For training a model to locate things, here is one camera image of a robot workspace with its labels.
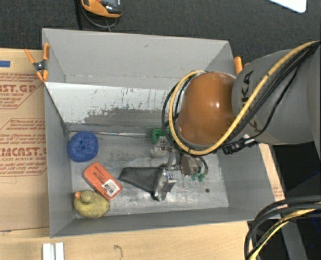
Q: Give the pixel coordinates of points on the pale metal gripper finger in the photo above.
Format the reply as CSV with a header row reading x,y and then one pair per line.
x,y
159,179
168,185

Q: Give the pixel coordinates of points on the black cloth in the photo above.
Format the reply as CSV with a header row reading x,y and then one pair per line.
x,y
141,177

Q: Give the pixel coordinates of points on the green and grey small toy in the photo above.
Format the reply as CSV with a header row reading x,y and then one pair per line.
x,y
157,150

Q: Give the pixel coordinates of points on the orange block with barcode label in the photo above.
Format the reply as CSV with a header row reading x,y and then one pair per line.
x,y
101,179

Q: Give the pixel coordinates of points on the yellow rubber duck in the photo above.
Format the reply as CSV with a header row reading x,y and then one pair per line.
x,y
92,206

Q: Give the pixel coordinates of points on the blue foam ball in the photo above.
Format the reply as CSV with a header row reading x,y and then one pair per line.
x,y
82,146

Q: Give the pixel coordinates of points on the grey metal bin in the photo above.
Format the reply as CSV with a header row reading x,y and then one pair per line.
x,y
138,55

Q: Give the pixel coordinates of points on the brown cardboard board red print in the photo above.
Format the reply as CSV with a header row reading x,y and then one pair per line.
x,y
19,194

